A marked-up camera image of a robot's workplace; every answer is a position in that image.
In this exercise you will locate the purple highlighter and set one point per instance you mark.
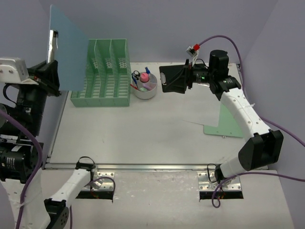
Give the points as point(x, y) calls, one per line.
point(147, 86)

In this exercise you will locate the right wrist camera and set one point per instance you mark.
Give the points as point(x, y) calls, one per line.
point(193, 51)

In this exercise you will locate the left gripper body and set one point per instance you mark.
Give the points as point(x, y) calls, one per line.
point(44, 78)

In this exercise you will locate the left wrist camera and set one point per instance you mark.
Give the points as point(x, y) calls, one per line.
point(13, 70)

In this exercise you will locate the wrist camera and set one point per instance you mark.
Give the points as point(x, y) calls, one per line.
point(193, 51)
point(13, 70)

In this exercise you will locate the black handled scissors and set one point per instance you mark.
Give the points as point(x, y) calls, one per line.
point(136, 74)

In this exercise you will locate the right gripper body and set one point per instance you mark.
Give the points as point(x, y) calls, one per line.
point(202, 76)

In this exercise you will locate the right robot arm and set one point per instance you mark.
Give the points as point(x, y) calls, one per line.
point(262, 144)

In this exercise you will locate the green mesh file organizer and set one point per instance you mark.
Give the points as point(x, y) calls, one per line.
point(108, 75)

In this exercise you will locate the white round desk organizer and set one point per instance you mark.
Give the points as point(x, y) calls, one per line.
point(148, 94)

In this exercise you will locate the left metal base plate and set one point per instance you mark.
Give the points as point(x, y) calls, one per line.
point(104, 182)

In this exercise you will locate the green clipboard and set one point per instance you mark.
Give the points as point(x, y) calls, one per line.
point(227, 126)

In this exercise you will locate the white clipboard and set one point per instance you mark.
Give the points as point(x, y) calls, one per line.
point(200, 106)

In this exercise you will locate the black clipboard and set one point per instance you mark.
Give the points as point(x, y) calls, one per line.
point(162, 77)

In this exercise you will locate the blue clipboard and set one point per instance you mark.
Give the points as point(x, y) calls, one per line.
point(67, 45)

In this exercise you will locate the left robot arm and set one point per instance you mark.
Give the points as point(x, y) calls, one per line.
point(21, 153)

